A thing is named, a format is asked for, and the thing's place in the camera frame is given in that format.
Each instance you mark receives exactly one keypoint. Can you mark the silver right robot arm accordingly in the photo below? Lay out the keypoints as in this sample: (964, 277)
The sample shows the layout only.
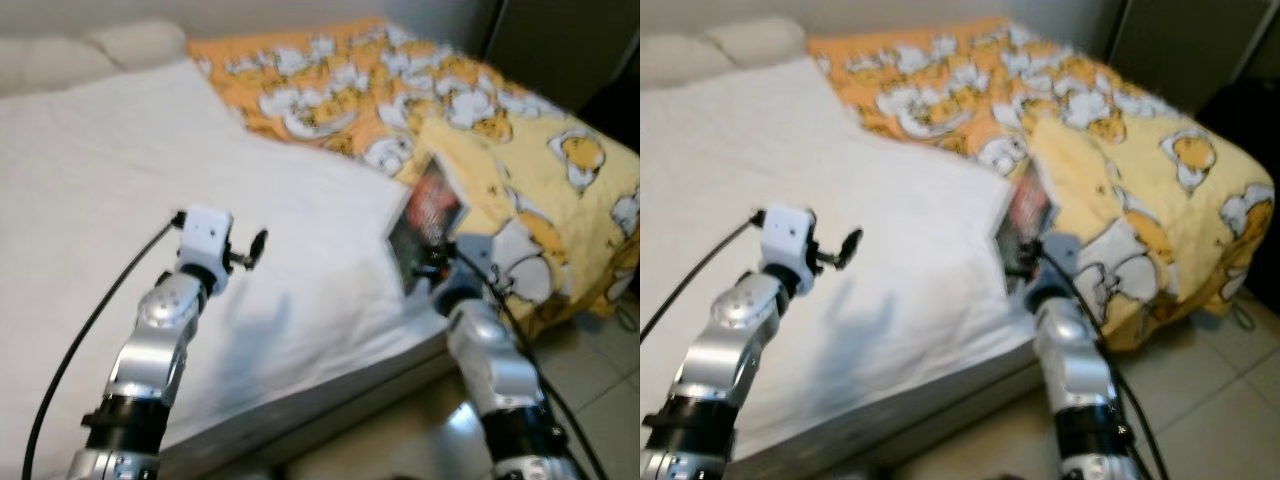
(490, 360)
(1075, 370)

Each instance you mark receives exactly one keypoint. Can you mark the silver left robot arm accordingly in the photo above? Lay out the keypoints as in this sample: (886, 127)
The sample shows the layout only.
(735, 350)
(150, 350)

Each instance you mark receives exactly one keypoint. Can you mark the white quilted mattress cover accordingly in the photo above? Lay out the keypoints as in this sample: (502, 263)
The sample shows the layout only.
(800, 150)
(150, 150)

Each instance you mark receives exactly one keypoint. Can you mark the yellow orange cartoon blanket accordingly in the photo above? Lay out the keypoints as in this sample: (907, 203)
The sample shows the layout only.
(540, 150)
(1150, 150)

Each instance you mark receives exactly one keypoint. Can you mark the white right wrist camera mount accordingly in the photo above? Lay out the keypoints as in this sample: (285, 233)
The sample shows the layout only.
(1062, 255)
(475, 255)

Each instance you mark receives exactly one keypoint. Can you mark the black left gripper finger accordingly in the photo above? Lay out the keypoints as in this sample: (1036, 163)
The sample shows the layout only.
(850, 243)
(258, 243)

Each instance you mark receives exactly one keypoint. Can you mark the red black cover book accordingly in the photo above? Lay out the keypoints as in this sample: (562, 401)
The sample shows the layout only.
(1030, 210)
(430, 210)

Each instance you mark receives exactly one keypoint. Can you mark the grey patterned mattress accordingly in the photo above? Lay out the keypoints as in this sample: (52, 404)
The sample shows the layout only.
(320, 400)
(900, 420)

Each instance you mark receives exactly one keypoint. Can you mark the beige bolster pillow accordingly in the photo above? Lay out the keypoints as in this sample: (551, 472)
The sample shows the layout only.
(50, 65)
(760, 40)
(140, 42)
(680, 62)

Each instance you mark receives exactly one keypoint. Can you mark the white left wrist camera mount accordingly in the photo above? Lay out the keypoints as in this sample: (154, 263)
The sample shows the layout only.
(207, 235)
(788, 235)

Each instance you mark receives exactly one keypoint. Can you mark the dark grey wardrobe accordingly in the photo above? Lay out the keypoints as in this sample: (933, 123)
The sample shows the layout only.
(1170, 35)
(560, 40)

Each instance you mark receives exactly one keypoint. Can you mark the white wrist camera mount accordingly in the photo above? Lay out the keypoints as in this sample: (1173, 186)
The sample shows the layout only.
(788, 235)
(207, 235)
(1062, 255)
(475, 255)

